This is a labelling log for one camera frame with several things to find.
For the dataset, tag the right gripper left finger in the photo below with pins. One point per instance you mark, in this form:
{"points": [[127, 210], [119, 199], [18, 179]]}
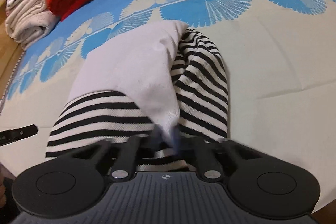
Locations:
{"points": [[75, 181]]}

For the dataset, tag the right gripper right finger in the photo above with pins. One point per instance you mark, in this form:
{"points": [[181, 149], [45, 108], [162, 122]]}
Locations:
{"points": [[260, 184]]}

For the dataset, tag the striped white hooded sweater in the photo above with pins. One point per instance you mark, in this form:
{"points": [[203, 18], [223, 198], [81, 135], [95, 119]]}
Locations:
{"points": [[160, 79]]}

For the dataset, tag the person's right hand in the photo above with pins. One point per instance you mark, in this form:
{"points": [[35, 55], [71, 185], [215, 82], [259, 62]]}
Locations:
{"points": [[2, 190]]}

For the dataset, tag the cream folded quilt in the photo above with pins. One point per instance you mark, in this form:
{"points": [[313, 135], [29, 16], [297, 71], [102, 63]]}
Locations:
{"points": [[30, 21]]}

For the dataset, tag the blue white patterned bedsheet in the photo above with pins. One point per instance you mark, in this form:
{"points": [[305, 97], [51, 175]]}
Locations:
{"points": [[279, 57]]}

